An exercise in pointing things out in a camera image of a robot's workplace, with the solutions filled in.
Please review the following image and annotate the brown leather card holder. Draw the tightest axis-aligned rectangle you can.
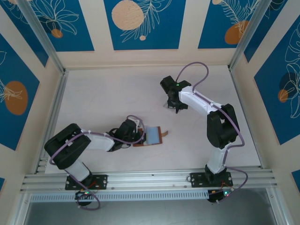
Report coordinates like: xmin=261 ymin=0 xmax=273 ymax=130
xmin=132 ymin=126 xmax=170 ymax=148

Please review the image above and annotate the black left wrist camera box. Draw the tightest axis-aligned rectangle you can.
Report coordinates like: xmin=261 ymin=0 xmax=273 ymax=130
xmin=118 ymin=118 xmax=144 ymax=139

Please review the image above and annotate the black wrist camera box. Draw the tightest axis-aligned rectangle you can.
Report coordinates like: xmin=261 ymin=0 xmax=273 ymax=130
xmin=118 ymin=118 xmax=144 ymax=139
xmin=160 ymin=75 xmax=177 ymax=95

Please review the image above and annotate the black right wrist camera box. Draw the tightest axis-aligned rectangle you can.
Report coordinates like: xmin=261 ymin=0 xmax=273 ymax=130
xmin=160 ymin=75 xmax=177 ymax=95

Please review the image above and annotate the aluminium front rail beam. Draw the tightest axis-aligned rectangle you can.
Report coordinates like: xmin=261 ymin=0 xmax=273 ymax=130
xmin=20 ymin=165 xmax=278 ymax=193

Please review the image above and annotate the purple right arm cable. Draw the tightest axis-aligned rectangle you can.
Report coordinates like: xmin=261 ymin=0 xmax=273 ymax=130
xmin=175 ymin=61 xmax=248 ymax=204

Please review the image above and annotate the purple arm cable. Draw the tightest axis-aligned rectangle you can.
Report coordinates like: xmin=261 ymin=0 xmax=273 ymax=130
xmin=48 ymin=114 xmax=145 ymax=211
xmin=175 ymin=61 xmax=248 ymax=204

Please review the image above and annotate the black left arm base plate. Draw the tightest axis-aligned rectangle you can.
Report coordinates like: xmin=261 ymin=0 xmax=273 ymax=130
xmin=65 ymin=174 xmax=108 ymax=190

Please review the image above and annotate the white slotted cable duct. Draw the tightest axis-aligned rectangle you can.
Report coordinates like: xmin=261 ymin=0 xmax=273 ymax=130
xmin=29 ymin=190 xmax=209 ymax=203

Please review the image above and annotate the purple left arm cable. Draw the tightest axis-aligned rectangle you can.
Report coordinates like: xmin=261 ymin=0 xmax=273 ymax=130
xmin=48 ymin=114 xmax=145 ymax=211

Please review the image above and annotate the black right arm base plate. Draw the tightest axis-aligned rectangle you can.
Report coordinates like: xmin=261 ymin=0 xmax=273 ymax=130
xmin=189 ymin=172 xmax=234 ymax=188

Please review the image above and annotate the aluminium side rail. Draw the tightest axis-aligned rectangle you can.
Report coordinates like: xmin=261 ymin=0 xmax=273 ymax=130
xmin=35 ymin=70 xmax=69 ymax=174
xmin=228 ymin=67 xmax=262 ymax=168

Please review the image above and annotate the blue floral wall panel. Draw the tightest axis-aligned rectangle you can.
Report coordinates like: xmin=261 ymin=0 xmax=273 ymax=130
xmin=0 ymin=34 xmax=41 ymax=151
xmin=104 ymin=0 xmax=187 ymax=51
xmin=30 ymin=0 xmax=95 ymax=52
xmin=198 ymin=0 xmax=265 ymax=50
xmin=254 ymin=18 xmax=300 ymax=146

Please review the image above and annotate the aluminium corner post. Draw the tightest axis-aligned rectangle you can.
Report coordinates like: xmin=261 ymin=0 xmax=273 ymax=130
xmin=228 ymin=0 xmax=270 ymax=71
xmin=17 ymin=0 xmax=68 ymax=75

